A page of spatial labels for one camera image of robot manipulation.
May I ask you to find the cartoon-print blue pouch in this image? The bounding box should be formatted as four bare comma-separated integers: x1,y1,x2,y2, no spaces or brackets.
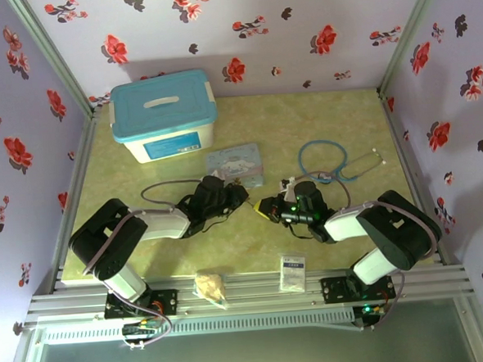
204,141,266,192

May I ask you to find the blue stethoscope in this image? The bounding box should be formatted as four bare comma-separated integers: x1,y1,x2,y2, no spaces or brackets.
296,135,389,187

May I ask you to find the white gauze packet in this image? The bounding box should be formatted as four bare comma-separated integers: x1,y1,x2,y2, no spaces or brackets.
278,251,308,294

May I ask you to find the white storage box, blue lid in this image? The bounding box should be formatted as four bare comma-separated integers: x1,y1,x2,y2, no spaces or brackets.
106,67,221,167

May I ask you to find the green control board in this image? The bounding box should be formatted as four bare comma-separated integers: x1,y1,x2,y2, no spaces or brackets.
352,301,389,332
122,320,160,339

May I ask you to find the grey metal lower panel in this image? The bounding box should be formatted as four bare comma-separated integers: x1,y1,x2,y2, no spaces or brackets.
11,296,483,362

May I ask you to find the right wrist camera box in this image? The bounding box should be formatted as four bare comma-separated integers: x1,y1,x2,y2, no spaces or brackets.
279,177,299,200

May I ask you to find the grey right arm cable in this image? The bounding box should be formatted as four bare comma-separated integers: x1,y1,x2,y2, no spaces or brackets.
301,163,440,268

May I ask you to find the wide aluminium base rail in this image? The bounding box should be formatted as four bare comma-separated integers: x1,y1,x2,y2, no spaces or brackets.
24,259,477,326

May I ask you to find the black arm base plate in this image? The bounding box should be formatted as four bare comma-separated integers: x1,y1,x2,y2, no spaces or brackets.
319,273,397,305
103,287,180,320

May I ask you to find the aluminium frame rail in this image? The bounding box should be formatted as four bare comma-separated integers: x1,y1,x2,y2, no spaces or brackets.
39,107,110,292
377,84,453,269

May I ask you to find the white slotted cable duct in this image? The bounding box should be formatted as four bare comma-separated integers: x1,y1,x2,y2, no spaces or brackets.
42,307,355,346

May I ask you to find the aluminium frame post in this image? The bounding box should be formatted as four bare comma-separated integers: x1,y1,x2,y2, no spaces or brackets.
372,0,454,100
7,0,103,122

